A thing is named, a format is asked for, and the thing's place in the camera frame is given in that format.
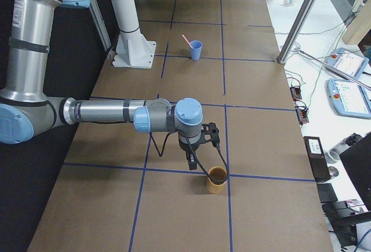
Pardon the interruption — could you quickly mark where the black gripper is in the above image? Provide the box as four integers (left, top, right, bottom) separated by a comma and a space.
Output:
178, 136, 201, 170

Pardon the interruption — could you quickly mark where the blue paper cup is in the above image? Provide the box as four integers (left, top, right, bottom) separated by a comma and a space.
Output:
190, 40, 203, 60

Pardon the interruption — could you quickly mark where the pink chopstick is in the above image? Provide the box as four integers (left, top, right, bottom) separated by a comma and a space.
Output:
181, 34, 192, 47

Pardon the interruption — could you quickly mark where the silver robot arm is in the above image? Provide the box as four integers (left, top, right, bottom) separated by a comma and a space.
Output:
1, 0, 206, 170

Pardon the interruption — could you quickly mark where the tan cylindrical cup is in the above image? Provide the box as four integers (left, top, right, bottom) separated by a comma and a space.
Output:
205, 166, 227, 194

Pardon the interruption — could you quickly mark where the red black connector board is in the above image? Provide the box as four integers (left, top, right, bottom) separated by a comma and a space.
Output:
290, 86, 302, 101

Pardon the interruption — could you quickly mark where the black box with label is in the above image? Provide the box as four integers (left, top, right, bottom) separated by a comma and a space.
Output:
303, 136, 331, 182

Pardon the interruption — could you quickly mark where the clear water bottle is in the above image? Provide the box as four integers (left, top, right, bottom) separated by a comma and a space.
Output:
325, 133, 363, 164

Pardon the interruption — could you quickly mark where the teach pendant near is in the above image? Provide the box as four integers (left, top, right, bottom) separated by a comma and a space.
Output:
326, 79, 370, 119

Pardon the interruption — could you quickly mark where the teach pendant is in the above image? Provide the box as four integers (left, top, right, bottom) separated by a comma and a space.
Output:
325, 48, 369, 79
326, 79, 370, 119

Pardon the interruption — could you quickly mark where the white tube bottle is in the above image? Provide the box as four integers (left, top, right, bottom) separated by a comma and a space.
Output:
281, 0, 296, 6

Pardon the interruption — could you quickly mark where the teach pendant far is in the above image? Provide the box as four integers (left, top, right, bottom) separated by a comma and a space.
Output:
325, 48, 369, 79

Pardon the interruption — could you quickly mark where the metal grabber stick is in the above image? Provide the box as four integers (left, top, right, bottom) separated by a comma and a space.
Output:
292, 48, 371, 91

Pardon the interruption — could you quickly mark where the black camera cable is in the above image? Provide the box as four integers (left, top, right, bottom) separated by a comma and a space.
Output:
185, 137, 228, 184

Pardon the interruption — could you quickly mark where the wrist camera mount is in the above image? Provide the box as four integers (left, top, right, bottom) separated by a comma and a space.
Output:
200, 122, 220, 148

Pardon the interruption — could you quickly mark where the white mounting post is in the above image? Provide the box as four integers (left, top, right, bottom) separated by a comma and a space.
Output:
111, 0, 157, 69

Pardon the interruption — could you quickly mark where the aluminium frame post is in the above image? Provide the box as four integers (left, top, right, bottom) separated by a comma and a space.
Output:
277, 0, 316, 64

